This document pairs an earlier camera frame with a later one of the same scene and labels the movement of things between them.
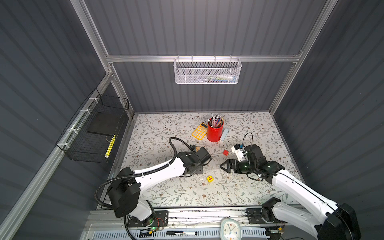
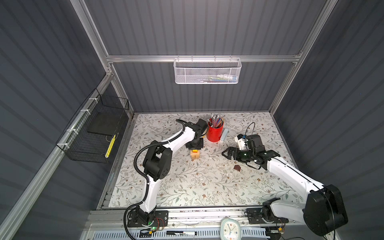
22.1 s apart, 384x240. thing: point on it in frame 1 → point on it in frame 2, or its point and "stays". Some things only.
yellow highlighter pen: (109, 151) stays
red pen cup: (215, 128) stays
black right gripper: (229, 164) → (235, 156)
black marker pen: (183, 233) stays
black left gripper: (200, 170) → (200, 145)
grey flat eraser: (224, 134) stays
